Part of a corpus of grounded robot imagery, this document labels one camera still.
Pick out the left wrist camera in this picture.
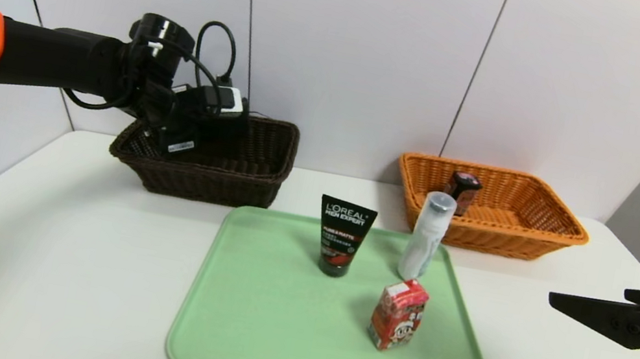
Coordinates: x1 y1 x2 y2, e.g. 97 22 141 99
171 77 248 124

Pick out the black red gum container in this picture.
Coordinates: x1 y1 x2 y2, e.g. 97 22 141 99
441 169 485 220

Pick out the white bottle grey cap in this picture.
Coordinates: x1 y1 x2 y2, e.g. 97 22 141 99
395 187 460 287

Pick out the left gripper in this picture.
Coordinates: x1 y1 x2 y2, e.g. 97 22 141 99
133 80 208 164

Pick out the black face wash tube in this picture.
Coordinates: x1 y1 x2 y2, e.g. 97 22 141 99
309 194 380 283

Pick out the orange wicker basket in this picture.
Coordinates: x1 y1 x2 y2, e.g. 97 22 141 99
385 150 598 271

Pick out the red milk drink carton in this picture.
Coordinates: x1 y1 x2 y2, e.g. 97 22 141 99
364 273 432 357

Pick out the dark brown wicker basket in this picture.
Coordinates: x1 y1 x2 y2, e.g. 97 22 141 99
103 93 303 216

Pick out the light green plastic tray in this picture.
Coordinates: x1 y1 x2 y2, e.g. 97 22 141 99
163 196 520 359

